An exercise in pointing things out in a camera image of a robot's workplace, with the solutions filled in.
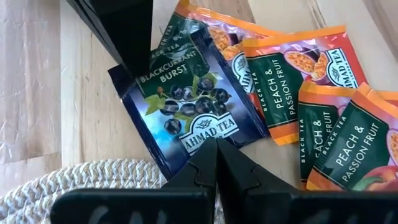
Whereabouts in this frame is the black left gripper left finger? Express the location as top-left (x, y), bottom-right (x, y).
top-left (160, 138), bottom-right (219, 191)

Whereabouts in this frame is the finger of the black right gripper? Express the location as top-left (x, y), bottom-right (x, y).
top-left (66, 0), bottom-right (155, 79)

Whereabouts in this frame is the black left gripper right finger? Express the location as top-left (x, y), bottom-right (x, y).
top-left (218, 138), bottom-right (297, 192)

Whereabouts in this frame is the dark green foil packet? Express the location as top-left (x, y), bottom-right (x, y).
top-left (107, 26), bottom-right (270, 180)

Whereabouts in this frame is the round woven rope mat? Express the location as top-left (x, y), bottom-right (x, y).
top-left (0, 158), bottom-right (170, 224)

